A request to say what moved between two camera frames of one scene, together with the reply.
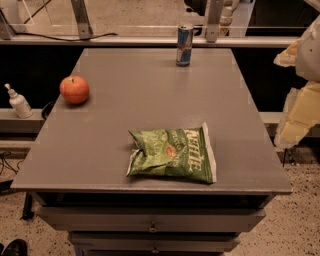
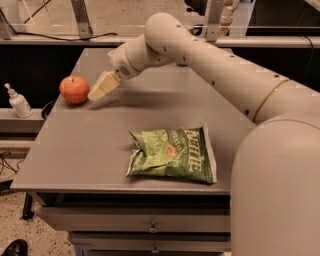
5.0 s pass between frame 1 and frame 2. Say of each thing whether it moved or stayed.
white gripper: moved
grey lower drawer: stayed
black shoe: stayed
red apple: stayed
